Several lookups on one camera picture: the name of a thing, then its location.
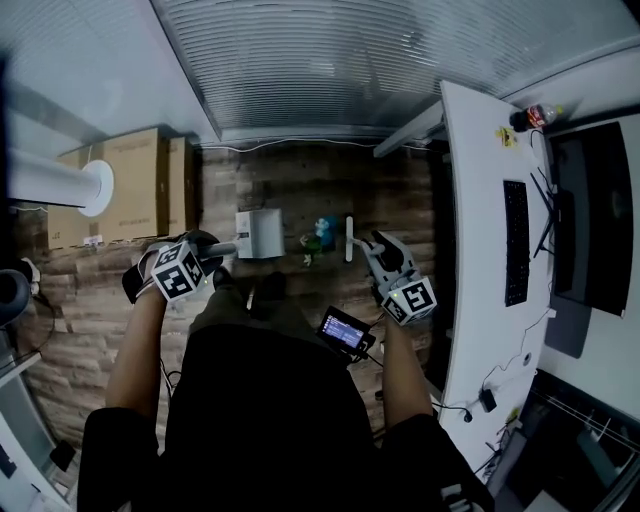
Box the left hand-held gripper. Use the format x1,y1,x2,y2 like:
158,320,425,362
148,228,222,305

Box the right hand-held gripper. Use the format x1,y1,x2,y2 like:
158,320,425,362
360,229,439,328

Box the blue floral packet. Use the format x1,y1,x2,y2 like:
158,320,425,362
313,215,338,252

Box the white box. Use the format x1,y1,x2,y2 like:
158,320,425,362
199,208,287,261

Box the person's right forearm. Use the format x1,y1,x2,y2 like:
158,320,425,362
381,312,436,434

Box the person's left forearm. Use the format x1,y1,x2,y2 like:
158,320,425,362
104,291,169,419

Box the person's olive trouser legs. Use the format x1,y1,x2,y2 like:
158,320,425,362
188,283,327,352

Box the brown cardboard box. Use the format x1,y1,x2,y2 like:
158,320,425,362
166,135,198,238
46,144,109,250
101,126,171,241

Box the small black screen device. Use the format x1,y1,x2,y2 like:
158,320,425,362
319,305,378,363

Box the person's right black shoe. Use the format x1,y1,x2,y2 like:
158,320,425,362
258,270,289,303

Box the white desk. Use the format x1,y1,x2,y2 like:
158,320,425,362
373,79,640,487

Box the black keyboard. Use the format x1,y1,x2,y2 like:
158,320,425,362
501,179,532,308

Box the white round-base pole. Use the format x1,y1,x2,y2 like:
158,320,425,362
6,148,116,218

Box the black chair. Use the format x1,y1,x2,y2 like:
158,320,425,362
0,268,32,329

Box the person's black shirt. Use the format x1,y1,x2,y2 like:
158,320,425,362
76,323,497,512

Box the dark soda bottle red label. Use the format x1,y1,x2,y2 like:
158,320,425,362
509,102,565,133

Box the black computer monitor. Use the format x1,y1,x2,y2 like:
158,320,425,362
529,121,635,321
499,383,640,512

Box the black wrist strap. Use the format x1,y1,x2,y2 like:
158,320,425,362
121,249,157,305

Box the white floor cable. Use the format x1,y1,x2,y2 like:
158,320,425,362
198,137,382,152

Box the thin desk cable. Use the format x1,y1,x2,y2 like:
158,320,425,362
481,308,557,397

